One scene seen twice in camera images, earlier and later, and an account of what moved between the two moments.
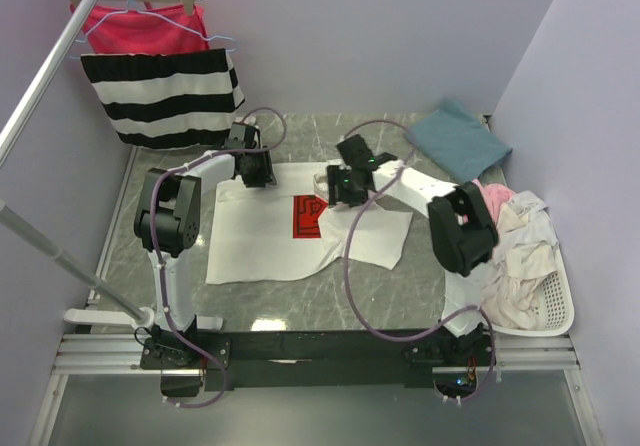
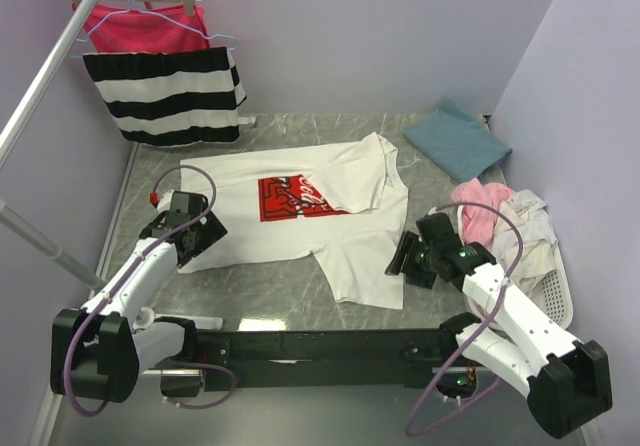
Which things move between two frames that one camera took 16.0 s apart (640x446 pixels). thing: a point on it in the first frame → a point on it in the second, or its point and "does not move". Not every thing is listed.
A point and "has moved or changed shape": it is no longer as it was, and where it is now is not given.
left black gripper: [266, 175] → [211, 231]
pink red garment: [143, 29] does not move
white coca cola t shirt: [288, 231] has moved or changed shape
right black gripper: [336, 174] → [408, 244]
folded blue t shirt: [459, 140] does not move
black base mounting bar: [387, 357] does not move
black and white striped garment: [181, 99] does not move
